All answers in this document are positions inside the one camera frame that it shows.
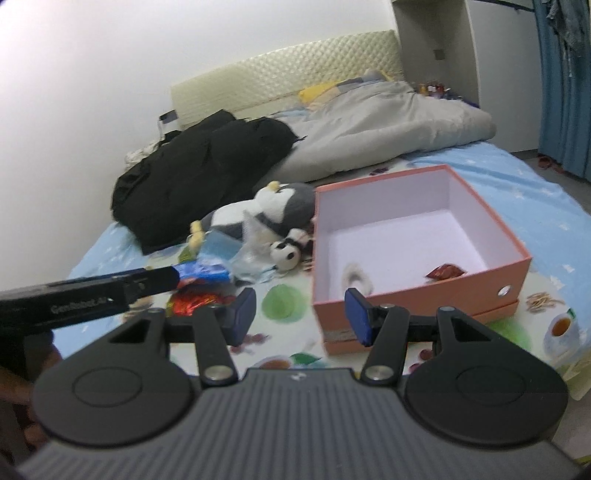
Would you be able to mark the group of small bottles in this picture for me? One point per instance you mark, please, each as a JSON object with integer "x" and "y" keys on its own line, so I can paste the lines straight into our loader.
{"x": 434, "y": 87}

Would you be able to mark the yellow pillow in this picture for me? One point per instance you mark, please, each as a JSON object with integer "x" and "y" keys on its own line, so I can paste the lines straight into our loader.
{"x": 318, "y": 91}

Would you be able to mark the blue snack packet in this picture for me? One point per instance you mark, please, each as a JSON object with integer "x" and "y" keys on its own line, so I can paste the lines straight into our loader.
{"x": 203, "y": 272}

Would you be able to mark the white crumpled cloth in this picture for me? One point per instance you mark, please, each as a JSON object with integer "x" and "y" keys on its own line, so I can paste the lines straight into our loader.
{"x": 143, "y": 152}

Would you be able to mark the small panda plush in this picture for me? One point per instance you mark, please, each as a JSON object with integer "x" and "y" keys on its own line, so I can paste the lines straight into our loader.
{"x": 284, "y": 254}

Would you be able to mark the grey pillow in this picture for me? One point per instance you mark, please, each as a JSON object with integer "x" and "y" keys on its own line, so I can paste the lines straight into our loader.
{"x": 378, "y": 124}

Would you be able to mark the cream quilted headboard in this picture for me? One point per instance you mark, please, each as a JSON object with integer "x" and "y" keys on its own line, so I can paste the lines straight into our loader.
{"x": 277, "y": 69}

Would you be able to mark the red candy packet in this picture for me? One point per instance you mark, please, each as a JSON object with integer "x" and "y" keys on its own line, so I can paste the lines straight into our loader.
{"x": 443, "y": 272}

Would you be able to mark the blue face mask packet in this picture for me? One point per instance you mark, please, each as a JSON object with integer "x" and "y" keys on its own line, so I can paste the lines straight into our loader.
{"x": 219, "y": 244}

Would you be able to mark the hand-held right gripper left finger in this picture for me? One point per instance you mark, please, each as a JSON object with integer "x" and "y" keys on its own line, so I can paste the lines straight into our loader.
{"x": 244, "y": 316}

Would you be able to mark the grey white penguin plush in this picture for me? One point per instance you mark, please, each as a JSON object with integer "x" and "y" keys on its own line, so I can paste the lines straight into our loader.
{"x": 277, "y": 203}

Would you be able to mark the long green plush toy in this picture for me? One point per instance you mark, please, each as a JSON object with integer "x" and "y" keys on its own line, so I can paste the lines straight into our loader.
{"x": 187, "y": 254}

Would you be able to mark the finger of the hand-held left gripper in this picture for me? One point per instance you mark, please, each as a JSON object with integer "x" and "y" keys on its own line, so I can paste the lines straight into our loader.
{"x": 157, "y": 280}

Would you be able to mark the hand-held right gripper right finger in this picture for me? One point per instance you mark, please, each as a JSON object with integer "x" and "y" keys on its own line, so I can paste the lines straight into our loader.
{"x": 358, "y": 318}

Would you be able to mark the person's left hand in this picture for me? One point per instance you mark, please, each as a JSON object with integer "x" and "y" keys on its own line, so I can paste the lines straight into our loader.
{"x": 14, "y": 392}

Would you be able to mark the blue grey hanging garment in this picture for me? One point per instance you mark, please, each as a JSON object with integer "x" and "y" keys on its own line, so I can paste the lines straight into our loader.
{"x": 572, "y": 23}

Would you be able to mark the white cabinet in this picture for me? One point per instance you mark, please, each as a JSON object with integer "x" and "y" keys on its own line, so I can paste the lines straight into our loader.
{"x": 503, "y": 69}

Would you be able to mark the orange cardboard box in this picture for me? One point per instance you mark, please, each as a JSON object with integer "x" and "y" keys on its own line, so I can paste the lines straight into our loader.
{"x": 415, "y": 300}

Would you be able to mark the blue curtain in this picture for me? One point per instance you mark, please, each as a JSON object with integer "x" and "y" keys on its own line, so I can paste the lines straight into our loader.
{"x": 563, "y": 115}

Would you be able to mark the fruit printed mat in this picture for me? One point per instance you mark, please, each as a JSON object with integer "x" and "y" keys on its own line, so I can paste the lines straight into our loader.
{"x": 286, "y": 300}

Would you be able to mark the red shiny wrapper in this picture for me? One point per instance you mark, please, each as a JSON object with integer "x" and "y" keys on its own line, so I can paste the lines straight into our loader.
{"x": 194, "y": 304}

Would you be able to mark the red slippers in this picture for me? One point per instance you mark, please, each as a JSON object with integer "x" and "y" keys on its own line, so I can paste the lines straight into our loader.
{"x": 547, "y": 162}

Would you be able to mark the blue star bed sheet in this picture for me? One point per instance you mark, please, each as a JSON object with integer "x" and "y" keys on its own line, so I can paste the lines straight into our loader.
{"x": 508, "y": 184}

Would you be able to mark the white fluffy pompom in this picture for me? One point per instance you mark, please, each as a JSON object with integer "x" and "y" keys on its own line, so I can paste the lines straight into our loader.
{"x": 353, "y": 274}

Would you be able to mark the blue face mask packets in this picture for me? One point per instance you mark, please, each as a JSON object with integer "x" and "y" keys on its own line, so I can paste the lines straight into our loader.
{"x": 251, "y": 258}

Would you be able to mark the black jacket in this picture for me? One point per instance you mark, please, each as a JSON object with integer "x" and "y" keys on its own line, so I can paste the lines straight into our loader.
{"x": 194, "y": 175}

